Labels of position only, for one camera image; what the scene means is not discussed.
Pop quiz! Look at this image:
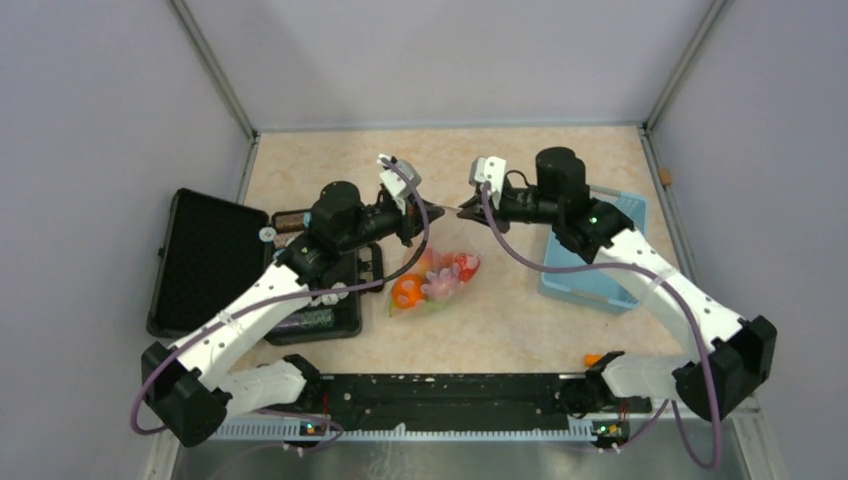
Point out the clear zip top bag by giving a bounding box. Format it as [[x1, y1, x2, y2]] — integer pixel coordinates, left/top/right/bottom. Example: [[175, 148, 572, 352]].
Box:
[[387, 207, 484, 318]]

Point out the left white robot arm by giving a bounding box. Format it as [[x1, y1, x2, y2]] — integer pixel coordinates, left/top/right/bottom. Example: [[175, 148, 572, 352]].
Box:
[[130, 181, 444, 447]]

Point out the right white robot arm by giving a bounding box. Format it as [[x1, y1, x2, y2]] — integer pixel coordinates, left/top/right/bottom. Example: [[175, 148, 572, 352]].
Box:
[[460, 146, 777, 421]]

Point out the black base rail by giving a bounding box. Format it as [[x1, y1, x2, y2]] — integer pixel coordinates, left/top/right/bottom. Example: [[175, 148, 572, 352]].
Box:
[[258, 372, 654, 435]]

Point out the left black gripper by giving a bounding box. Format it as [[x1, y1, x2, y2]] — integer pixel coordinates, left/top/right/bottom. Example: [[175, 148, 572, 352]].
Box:
[[338, 192, 445, 254]]

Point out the small brown object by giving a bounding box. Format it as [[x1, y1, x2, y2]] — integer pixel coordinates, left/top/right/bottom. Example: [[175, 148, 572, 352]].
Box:
[[657, 168, 673, 188]]

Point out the blue plastic basket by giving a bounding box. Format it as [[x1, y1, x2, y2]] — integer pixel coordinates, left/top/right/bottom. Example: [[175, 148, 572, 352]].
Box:
[[537, 188, 651, 315]]

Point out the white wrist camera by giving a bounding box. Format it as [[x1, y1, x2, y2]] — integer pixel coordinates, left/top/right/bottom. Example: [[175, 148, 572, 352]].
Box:
[[377, 154, 422, 199], [469, 156, 507, 195]]

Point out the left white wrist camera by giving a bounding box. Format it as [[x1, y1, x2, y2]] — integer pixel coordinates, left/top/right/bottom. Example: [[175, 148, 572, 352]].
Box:
[[377, 154, 422, 199]]

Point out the orange carrot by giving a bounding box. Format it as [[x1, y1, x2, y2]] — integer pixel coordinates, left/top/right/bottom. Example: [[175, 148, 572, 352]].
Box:
[[584, 354, 603, 367]]

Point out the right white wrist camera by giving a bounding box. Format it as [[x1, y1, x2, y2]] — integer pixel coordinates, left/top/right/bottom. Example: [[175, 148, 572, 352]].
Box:
[[469, 156, 507, 195]]

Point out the black open tool case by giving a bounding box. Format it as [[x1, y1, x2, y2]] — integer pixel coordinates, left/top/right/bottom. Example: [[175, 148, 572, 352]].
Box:
[[146, 188, 384, 346]]

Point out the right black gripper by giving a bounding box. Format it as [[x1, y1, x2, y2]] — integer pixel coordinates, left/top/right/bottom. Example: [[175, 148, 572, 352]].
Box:
[[459, 182, 562, 235]]

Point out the peach fruit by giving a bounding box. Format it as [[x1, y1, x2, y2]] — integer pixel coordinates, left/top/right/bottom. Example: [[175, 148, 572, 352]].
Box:
[[410, 248, 439, 276]]

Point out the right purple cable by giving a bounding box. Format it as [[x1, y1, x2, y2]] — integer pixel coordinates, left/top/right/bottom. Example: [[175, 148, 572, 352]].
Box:
[[478, 182, 725, 470]]

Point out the green apple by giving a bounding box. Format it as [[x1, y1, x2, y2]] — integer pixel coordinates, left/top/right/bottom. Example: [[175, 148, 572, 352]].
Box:
[[422, 300, 450, 315]]

